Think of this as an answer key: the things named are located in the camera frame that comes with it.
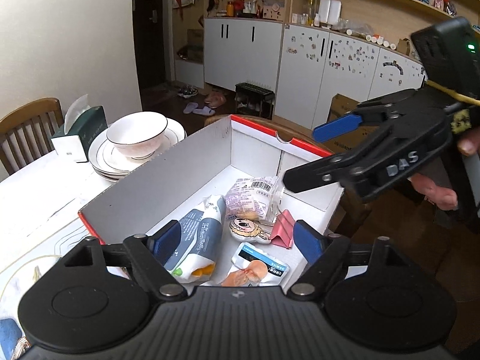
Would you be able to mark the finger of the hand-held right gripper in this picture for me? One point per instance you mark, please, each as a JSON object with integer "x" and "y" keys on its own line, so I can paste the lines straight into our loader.
{"x": 318, "y": 174}
{"x": 337, "y": 126}

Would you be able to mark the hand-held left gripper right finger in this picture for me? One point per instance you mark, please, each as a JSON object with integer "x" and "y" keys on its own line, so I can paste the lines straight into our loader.
{"x": 308, "y": 240}

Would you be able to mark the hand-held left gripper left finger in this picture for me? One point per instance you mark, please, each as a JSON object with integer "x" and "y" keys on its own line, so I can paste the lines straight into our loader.
{"x": 167, "y": 242}

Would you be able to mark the pink binder clip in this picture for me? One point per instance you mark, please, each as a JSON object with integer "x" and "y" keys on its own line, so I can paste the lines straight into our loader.
{"x": 283, "y": 228}

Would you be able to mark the grey and white bread packet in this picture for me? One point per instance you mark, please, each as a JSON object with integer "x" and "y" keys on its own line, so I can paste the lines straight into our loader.
{"x": 200, "y": 232}

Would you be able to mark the white snack pouch orange print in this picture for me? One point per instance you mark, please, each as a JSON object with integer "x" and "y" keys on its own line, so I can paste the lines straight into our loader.
{"x": 255, "y": 268}

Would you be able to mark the red cardboard box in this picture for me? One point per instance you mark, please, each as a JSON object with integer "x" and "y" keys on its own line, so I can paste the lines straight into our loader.
{"x": 255, "y": 157}

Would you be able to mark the clear pink pastry packet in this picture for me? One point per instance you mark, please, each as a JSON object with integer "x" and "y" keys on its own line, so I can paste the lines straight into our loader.
{"x": 247, "y": 198}

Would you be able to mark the white marble desktop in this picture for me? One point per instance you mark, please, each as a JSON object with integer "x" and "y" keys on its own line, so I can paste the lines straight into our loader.
{"x": 37, "y": 202}

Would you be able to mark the person's right hand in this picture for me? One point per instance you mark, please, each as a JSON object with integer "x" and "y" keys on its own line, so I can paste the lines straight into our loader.
{"x": 435, "y": 193}

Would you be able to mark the brown cardboard box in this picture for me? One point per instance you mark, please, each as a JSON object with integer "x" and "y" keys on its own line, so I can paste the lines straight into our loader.
{"x": 345, "y": 112}

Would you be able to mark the wooden chair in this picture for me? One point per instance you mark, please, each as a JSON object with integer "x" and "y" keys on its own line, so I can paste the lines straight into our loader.
{"x": 258, "y": 123}
{"x": 26, "y": 135}

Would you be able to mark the black shoe rack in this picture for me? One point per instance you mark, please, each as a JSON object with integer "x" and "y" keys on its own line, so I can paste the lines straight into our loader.
{"x": 253, "y": 95}

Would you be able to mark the stack of white plates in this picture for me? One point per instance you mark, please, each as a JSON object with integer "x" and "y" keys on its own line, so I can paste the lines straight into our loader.
{"x": 101, "y": 157}

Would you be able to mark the white porcelain bowl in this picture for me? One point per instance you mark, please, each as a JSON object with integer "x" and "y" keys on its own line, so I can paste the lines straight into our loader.
{"x": 135, "y": 135}

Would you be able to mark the pair of pink slippers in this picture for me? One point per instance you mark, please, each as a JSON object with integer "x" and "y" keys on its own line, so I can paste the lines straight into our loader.
{"x": 215, "y": 98}

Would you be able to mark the pair of lilac slippers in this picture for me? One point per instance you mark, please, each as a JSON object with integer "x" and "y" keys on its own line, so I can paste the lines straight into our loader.
{"x": 198, "y": 109}

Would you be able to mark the green and white tissue box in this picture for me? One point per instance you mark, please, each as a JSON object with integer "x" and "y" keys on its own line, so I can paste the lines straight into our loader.
{"x": 80, "y": 135}

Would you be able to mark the pair of dark sneakers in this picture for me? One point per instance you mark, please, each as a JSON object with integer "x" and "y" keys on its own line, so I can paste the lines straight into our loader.
{"x": 187, "y": 91}

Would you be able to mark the dark door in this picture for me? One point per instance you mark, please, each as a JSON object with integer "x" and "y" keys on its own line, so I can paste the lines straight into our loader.
{"x": 150, "y": 33}

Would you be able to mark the wall cabinet unit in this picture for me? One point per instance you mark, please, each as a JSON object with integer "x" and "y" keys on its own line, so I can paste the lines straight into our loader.
{"x": 240, "y": 52}

